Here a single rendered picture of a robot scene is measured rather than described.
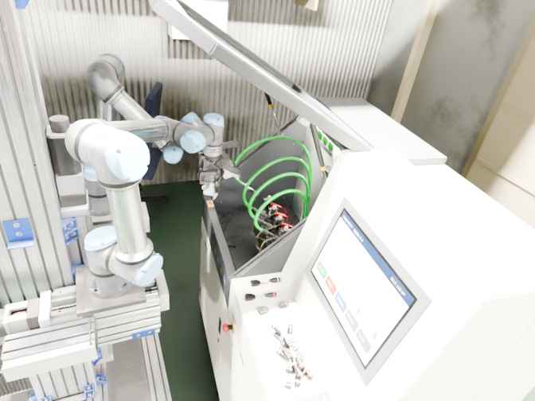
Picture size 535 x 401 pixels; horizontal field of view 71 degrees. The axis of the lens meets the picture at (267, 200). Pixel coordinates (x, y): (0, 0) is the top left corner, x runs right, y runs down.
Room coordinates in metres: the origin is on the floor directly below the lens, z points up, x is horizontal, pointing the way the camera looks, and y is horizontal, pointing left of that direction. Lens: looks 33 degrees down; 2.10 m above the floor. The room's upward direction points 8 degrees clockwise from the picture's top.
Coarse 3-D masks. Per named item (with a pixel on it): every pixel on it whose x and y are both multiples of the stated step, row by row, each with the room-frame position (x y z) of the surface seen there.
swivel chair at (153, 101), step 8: (152, 88) 2.96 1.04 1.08; (160, 88) 3.04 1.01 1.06; (152, 96) 2.78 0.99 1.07; (160, 96) 3.08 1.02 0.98; (152, 104) 2.74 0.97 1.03; (160, 104) 3.13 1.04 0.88; (152, 112) 2.75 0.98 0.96; (152, 152) 2.92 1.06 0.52; (160, 152) 2.95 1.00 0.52; (152, 160) 2.78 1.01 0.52; (152, 168) 2.65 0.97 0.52; (144, 176) 2.56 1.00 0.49; (152, 176) 2.58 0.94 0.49; (144, 200) 2.80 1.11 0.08; (152, 200) 2.83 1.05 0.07; (160, 200) 2.87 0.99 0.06; (168, 200) 2.92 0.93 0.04
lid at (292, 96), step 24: (168, 0) 1.23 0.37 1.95; (192, 24) 1.09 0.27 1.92; (216, 48) 1.05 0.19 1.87; (240, 48) 1.75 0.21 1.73; (240, 72) 1.08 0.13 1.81; (264, 72) 1.19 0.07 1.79; (288, 96) 1.13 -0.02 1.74; (312, 96) 1.88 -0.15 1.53; (312, 120) 1.17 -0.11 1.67; (336, 120) 1.44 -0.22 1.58; (360, 144) 1.25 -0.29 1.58
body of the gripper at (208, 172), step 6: (198, 156) 1.29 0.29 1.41; (204, 156) 1.28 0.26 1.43; (198, 162) 1.30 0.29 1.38; (204, 162) 1.27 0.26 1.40; (210, 162) 1.29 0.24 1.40; (198, 168) 1.29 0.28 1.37; (204, 168) 1.27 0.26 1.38; (210, 168) 1.29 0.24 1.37; (216, 168) 1.30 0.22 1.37; (198, 174) 1.32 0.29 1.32; (204, 174) 1.26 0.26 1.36; (210, 174) 1.27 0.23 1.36; (216, 174) 1.28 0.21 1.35; (204, 180) 1.26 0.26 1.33; (210, 180) 1.27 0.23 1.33; (216, 180) 1.28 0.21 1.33
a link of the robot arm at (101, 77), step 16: (96, 64) 1.41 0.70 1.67; (96, 80) 1.36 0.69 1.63; (112, 80) 1.39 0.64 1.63; (112, 96) 1.36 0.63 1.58; (128, 96) 1.41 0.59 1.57; (128, 112) 1.37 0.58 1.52; (144, 112) 1.41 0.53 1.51; (160, 144) 1.39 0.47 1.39; (176, 144) 1.42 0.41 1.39; (176, 160) 1.38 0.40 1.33
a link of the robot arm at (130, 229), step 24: (96, 144) 0.82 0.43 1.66; (120, 144) 0.81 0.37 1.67; (144, 144) 0.87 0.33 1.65; (96, 168) 0.81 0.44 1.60; (120, 168) 0.78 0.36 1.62; (144, 168) 0.85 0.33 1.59; (120, 192) 0.82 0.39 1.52; (120, 216) 0.83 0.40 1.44; (120, 240) 0.84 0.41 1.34; (144, 240) 0.87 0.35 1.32; (120, 264) 0.83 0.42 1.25; (144, 264) 0.84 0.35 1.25
